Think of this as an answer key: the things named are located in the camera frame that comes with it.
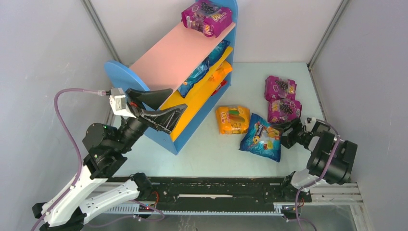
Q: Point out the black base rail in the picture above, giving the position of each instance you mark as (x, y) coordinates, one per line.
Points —
(243, 196)

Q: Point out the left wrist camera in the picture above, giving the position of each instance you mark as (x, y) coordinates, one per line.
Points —
(118, 103)

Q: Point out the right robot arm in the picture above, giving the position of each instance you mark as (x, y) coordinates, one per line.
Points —
(331, 158)

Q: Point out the red candy bag in shelf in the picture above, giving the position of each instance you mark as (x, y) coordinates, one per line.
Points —
(219, 87)

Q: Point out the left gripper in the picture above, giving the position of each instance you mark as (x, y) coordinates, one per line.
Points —
(137, 110)

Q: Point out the purple candy bag on shelf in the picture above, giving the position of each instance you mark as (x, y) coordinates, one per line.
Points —
(206, 17)

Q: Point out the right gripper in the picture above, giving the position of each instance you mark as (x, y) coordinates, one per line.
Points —
(294, 134)

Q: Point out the purple candy bag far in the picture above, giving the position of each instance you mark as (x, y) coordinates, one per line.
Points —
(278, 88)

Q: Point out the orange candy bag on table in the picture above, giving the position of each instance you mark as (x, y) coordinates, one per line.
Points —
(233, 119)

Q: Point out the blue Blendy candy bag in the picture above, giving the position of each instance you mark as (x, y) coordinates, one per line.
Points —
(197, 75)

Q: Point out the blue Slendy candy bag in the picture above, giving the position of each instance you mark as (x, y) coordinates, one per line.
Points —
(262, 139)

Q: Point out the purple candy bag near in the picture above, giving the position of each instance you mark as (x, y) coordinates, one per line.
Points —
(283, 110)

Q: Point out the blue wooden shelf unit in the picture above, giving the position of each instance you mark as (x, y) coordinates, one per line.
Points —
(167, 64)

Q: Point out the orange candy bag in shelf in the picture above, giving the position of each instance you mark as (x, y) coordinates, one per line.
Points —
(224, 69)

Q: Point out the blue candy bag in shelf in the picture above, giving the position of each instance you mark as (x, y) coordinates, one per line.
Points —
(217, 52)

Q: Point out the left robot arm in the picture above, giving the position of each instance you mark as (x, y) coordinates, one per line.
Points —
(74, 206)

